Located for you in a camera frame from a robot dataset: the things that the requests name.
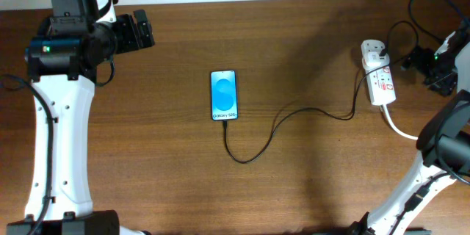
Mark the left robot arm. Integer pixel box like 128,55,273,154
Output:
6,0,154,235

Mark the black USB charging cable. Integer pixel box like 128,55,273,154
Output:
221,20,419,165

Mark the white USB charger plug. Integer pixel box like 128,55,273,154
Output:
362,50,390,71

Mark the white power strip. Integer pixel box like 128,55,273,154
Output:
361,40,396,106

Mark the blue Samsung Galaxy smartphone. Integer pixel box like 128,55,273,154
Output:
210,70,238,121

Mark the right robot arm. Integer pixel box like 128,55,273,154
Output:
347,30,469,235

